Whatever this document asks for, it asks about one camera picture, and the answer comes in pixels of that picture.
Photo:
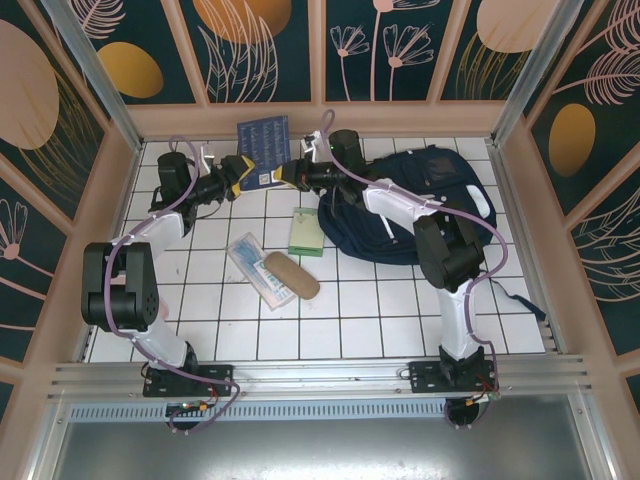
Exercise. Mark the navy blue backpack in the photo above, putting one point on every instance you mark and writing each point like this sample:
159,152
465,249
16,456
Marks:
450,170

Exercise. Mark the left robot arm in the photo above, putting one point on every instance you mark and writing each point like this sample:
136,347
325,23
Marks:
150,232

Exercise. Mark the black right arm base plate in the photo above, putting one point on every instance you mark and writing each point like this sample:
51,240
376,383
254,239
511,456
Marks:
425,377

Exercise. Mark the aluminium mounting rail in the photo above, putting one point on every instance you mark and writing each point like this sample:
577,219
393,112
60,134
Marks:
320,375

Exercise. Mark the aluminium side rail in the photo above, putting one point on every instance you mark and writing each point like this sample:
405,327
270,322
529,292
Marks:
550,336
85,350

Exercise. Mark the grey metal sheet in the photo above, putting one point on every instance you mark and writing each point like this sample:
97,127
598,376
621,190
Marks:
320,450

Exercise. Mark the clear pouch with blue pens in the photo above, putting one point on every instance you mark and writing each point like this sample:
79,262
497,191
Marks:
245,252

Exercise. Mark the green notepad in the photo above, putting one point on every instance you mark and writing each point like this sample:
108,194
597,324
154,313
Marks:
306,232

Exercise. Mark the small controller circuit board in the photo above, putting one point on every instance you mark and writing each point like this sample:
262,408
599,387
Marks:
482,398
187,407

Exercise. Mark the aluminium corner post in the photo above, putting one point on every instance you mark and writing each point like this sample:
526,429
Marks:
527,75
95,75

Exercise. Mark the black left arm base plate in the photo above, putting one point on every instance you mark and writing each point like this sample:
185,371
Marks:
220,377

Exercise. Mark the brown oval case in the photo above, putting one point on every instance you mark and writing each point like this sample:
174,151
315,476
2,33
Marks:
292,277

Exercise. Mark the blue notebook with barcode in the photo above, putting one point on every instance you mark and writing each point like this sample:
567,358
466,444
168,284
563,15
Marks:
265,145

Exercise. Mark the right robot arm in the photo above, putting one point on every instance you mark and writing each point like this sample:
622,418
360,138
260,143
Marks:
400,202

